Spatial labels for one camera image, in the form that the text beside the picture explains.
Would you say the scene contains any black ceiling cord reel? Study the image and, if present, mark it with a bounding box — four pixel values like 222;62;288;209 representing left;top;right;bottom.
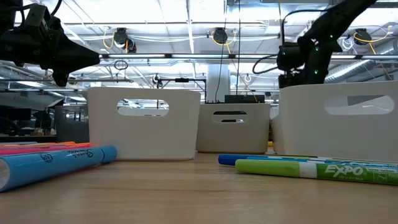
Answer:
210;27;238;54
102;27;137;54
353;26;392;55

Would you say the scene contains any pink highlighter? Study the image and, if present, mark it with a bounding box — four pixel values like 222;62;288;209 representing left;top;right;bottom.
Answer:
0;142;91;156

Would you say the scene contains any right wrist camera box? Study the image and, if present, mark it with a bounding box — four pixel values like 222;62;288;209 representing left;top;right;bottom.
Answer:
276;42;308;72

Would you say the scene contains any silver ventilation duct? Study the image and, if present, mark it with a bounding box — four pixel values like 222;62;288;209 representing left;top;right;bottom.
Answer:
325;58;398;83

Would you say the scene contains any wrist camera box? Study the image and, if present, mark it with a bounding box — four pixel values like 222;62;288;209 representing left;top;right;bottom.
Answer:
23;3;52;32
276;42;308;72

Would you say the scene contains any long ceiling light bar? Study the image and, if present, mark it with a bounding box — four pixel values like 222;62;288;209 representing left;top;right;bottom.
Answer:
99;53;398;60

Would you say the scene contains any black cable loop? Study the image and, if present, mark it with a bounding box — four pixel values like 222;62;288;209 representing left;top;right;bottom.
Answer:
113;59;129;71

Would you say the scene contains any flat black box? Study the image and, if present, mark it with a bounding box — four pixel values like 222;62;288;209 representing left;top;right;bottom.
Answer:
224;95;266;104

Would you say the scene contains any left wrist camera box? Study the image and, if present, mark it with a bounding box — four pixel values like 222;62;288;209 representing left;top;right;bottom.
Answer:
23;3;52;32

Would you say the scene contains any black hanging cable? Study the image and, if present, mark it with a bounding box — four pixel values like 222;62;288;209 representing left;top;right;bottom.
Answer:
236;0;243;96

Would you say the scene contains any dark blue Expo marker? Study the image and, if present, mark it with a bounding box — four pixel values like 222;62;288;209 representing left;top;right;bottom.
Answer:
217;154;318;167

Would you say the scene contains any blue Sharpie highlighter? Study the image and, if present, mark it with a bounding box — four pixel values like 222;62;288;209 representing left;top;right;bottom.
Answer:
0;144;118;192

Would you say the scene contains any black tube stand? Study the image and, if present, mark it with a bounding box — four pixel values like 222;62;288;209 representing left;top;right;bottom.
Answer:
157;77;208;104

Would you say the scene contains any orange highlighter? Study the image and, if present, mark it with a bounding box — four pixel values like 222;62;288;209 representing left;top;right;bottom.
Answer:
0;141;77;148

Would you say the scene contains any white building pillar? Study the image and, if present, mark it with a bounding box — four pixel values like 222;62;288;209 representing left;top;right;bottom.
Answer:
206;63;231;103

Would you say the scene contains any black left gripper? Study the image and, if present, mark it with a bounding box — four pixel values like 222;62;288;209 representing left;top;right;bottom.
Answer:
0;18;101;88

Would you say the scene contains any white plastic handled bin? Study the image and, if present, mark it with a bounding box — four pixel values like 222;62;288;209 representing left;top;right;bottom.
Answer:
195;102;271;154
82;86;202;162
272;80;398;162

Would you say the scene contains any light green Expo marker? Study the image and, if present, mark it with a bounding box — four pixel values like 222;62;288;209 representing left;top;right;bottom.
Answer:
234;158;398;186

